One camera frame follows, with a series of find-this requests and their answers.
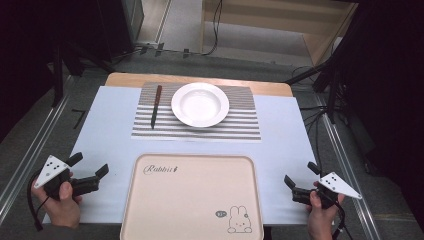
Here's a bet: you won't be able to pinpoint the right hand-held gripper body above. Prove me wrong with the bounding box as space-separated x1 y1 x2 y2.
291 171 363 210

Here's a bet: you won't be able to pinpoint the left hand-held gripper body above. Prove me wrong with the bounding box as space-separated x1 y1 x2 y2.
33 154 101 202

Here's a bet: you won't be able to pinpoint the person's right hand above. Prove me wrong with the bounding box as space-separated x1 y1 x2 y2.
305 180 346 240

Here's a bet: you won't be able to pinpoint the person's left hand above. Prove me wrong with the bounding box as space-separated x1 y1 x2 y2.
30 170 84 230

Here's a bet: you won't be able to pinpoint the pale blue table sheet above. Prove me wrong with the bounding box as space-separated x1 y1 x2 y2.
42 85 318 226

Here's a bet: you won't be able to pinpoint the grey striped placemat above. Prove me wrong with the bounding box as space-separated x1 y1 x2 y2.
130 81 262 142

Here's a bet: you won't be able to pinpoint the black metal stand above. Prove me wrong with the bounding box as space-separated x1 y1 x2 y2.
284 49 351 125
46 39 118 108

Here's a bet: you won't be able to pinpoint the beige tray with rabbit print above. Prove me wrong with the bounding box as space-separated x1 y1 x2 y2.
119 153 265 240

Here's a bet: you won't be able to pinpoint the wooden table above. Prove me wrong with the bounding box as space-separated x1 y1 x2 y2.
104 72 294 98

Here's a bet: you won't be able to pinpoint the black curtain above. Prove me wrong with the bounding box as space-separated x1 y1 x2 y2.
0 0 101 144
328 0 424 231

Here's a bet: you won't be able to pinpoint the white deep plate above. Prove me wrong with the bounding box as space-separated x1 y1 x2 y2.
170 81 231 129

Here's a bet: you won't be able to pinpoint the dark cabinet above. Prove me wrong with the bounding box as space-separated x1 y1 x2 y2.
96 0 145 63

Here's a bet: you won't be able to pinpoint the light wooden shelf unit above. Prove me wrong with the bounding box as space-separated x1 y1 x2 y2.
199 0 359 67

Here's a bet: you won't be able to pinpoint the metal floor rail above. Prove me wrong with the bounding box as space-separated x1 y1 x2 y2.
313 93 379 240
0 74 74 218

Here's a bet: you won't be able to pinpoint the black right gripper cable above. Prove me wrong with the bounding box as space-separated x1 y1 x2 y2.
328 194 355 240

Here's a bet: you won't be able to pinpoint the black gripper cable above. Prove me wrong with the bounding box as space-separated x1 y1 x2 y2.
26 169 52 232
328 194 355 240

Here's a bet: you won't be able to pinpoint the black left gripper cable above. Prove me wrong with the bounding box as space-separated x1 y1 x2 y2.
26 169 52 232

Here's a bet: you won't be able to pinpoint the black angle bracket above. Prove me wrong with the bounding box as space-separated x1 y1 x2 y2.
70 108 88 130

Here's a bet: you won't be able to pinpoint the black floor cables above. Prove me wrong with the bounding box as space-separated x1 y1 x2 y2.
291 65 334 168

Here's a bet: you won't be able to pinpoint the knife with brown handle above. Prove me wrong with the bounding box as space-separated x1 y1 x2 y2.
150 84 163 130

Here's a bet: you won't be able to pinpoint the black hanging cable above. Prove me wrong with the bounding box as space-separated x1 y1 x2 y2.
201 0 224 57

